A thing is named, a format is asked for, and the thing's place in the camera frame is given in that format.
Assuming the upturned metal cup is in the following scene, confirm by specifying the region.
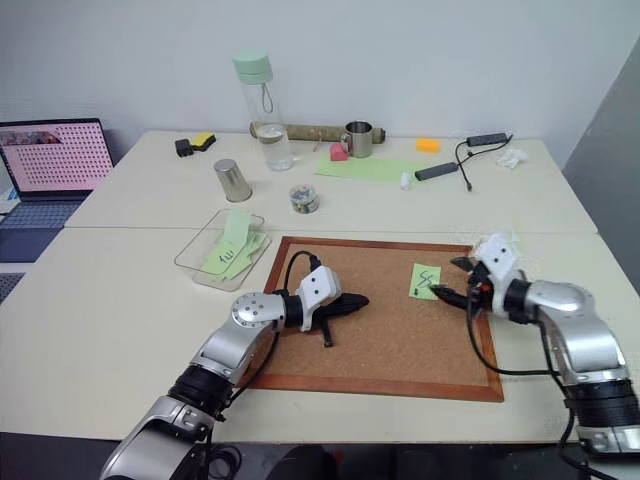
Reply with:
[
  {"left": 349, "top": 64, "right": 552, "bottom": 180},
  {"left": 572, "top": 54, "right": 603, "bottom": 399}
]
[{"left": 213, "top": 158, "right": 253, "bottom": 204}]

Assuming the black perforated mat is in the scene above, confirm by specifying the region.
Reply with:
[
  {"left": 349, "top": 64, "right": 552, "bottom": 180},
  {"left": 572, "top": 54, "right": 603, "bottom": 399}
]
[{"left": 0, "top": 271, "right": 27, "bottom": 305}]

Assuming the steel mug with handle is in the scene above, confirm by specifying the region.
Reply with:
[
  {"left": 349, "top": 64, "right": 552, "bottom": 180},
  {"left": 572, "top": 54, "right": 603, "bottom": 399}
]
[{"left": 340, "top": 120, "right": 376, "bottom": 160}]

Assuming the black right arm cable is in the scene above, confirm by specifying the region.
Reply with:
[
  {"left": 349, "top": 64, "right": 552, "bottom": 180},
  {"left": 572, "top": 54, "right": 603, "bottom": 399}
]
[{"left": 463, "top": 284, "right": 601, "bottom": 480}]

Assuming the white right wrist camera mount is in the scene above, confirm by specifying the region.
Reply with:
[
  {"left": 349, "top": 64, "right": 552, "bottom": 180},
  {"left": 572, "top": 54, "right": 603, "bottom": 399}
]
[{"left": 472, "top": 233, "right": 522, "bottom": 315}]

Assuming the clear bottle with green lid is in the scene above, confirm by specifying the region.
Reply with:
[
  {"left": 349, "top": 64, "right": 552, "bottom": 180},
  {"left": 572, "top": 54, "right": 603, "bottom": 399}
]
[{"left": 231, "top": 48, "right": 294, "bottom": 173}]

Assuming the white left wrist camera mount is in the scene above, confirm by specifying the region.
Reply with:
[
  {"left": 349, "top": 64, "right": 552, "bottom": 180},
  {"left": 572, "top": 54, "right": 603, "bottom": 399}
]
[{"left": 294, "top": 266, "right": 344, "bottom": 334}]

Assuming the green note with handwriting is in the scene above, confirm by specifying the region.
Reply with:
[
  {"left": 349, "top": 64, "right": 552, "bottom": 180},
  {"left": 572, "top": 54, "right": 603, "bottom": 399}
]
[{"left": 200, "top": 238, "right": 252, "bottom": 277}]

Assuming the black usb hub with cable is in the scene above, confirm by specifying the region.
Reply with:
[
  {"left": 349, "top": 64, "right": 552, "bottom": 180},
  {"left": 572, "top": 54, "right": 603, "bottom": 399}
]
[{"left": 414, "top": 141, "right": 476, "bottom": 193}]

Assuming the blue and white card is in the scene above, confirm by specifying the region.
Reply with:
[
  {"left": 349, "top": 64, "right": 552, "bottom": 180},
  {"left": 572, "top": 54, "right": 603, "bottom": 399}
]
[{"left": 0, "top": 187, "right": 22, "bottom": 217}]

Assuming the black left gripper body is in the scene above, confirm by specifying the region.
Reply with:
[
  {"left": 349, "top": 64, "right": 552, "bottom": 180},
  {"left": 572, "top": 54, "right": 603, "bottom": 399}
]
[{"left": 310, "top": 295, "right": 346, "bottom": 327}]

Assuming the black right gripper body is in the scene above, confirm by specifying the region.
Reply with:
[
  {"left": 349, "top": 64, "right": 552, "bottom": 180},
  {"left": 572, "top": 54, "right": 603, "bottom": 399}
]
[{"left": 465, "top": 260, "right": 497, "bottom": 318}]

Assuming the clear plastic box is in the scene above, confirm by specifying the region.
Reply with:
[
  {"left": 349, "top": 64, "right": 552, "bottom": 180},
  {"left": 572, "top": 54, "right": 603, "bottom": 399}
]
[{"left": 173, "top": 208, "right": 267, "bottom": 293}]

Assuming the open laptop with pink screen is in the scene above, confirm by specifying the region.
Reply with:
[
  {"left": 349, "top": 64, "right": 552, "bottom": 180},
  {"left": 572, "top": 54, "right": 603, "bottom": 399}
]
[{"left": 0, "top": 117, "right": 116, "bottom": 264}]

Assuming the clear jar of pushpins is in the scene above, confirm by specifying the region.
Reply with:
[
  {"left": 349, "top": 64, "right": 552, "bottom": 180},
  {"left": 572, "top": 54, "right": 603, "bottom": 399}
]
[{"left": 288, "top": 183, "right": 320, "bottom": 216}]

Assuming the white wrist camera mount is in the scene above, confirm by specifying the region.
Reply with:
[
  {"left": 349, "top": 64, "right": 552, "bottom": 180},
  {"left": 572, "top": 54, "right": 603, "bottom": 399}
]
[
  {"left": 294, "top": 266, "right": 344, "bottom": 334},
  {"left": 472, "top": 233, "right": 522, "bottom": 315}
]

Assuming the crumpled white tissue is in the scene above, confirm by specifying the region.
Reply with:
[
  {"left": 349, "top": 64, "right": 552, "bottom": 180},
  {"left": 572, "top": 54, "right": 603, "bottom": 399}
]
[{"left": 494, "top": 147, "right": 530, "bottom": 169}]

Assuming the plain green note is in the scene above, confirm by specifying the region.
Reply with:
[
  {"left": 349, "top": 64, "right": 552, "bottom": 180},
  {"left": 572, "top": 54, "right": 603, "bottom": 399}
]
[
  {"left": 244, "top": 228, "right": 274, "bottom": 257},
  {"left": 219, "top": 248, "right": 267, "bottom": 282}
]

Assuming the wood-framed cork board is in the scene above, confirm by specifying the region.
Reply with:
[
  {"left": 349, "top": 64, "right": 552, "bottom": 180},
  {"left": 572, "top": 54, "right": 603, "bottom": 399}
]
[{"left": 238, "top": 236, "right": 506, "bottom": 403}]

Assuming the wooden stick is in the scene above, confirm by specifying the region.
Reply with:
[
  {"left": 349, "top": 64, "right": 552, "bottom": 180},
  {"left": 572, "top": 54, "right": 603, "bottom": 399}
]
[{"left": 249, "top": 120, "right": 388, "bottom": 145}]

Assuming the green note with black writing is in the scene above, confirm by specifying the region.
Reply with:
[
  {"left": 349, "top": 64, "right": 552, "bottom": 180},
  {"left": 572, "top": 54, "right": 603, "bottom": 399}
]
[{"left": 408, "top": 262, "right": 444, "bottom": 302}]

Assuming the blank curved green note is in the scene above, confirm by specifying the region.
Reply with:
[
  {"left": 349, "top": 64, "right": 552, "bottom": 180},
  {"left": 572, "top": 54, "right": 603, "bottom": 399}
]
[{"left": 222, "top": 209, "right": 254, "bottom": 247}]

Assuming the slim dark usb hub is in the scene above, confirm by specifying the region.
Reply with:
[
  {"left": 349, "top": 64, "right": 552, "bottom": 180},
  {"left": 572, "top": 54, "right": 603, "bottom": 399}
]
[{"left": 466, "top": 131, "right": 515, "bottom": 148}]

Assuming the long green paper sheet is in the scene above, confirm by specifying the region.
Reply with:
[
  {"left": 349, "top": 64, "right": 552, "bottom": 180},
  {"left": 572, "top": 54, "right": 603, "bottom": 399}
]
[{"left": 313, "top": 154, "right": 427, "bottom": 186}]

